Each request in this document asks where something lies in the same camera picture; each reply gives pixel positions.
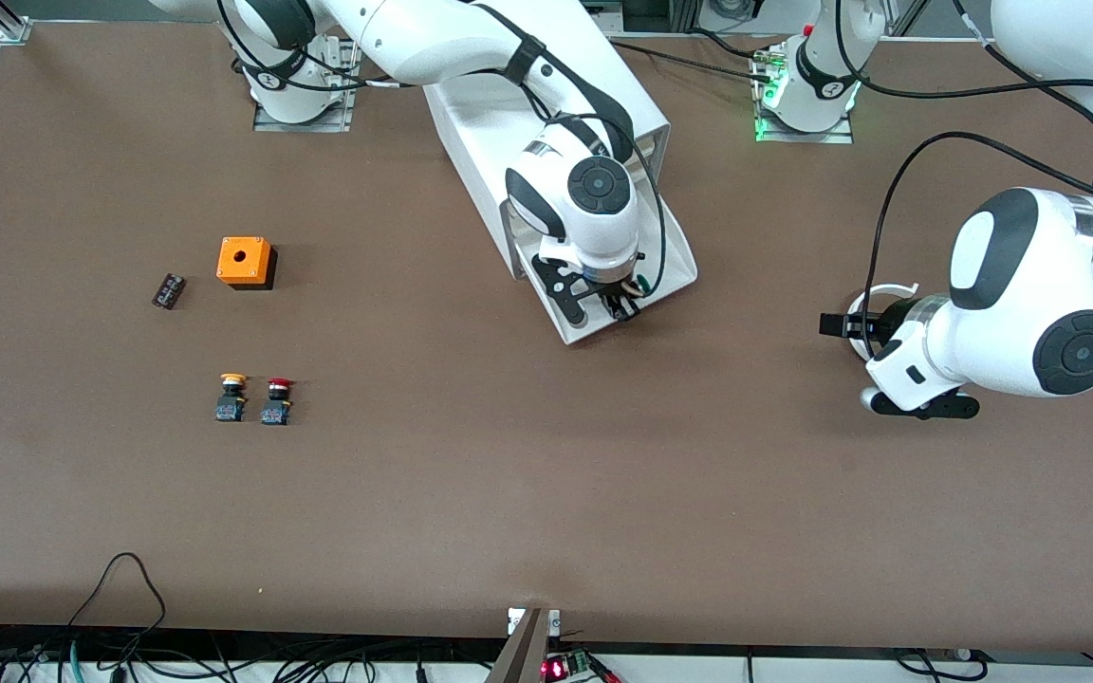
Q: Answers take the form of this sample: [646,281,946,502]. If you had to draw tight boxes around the small white bracket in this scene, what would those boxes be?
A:
[507,607,563,637]

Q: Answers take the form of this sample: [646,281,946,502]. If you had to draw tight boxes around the white curved plastic arc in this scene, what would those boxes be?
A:
[845,282,920,363]

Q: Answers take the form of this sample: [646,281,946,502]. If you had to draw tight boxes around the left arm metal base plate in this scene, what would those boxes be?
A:
[753,47,856,145]

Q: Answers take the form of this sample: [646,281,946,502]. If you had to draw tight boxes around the circuit board with red light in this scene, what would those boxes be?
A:
[540,650,595,682]

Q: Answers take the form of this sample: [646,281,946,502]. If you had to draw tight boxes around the orange box with hole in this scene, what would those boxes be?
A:
[216,236,278,291]

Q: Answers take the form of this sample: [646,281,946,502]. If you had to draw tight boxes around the white drawer holding green button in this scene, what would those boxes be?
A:
[520,194,699,345]

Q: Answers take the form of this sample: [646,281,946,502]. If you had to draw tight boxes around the black cable on table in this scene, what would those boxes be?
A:
[608,40,780,82]

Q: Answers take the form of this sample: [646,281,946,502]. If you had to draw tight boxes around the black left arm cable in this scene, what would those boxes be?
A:
[834,0,1093,328]

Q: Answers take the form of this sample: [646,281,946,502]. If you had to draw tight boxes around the grey metal bar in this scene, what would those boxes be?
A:
[485,608,549,683]

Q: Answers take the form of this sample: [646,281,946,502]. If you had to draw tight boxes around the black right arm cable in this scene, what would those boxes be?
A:
[217,0,669,297]

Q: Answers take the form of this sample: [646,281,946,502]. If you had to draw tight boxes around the black looped cable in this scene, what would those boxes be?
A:
[67,553,168,655]

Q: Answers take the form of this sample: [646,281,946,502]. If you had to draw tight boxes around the dark machine block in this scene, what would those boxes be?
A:
[621,0,701,34]

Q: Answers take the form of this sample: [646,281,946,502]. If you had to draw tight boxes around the yellow push button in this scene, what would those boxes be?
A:
[215,373,250,424]

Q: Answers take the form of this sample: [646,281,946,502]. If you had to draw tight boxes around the red push button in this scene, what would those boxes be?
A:
[260,378,295,427]

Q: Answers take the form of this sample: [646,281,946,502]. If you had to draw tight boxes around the white drawer cabinet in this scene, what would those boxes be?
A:
[423,19,672,281]

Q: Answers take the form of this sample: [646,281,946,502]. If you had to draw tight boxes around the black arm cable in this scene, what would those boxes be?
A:
[834,0,1093,328]
[217,0,669,297]

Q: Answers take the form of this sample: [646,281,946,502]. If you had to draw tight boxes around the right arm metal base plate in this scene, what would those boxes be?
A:
[252,38,362,134]

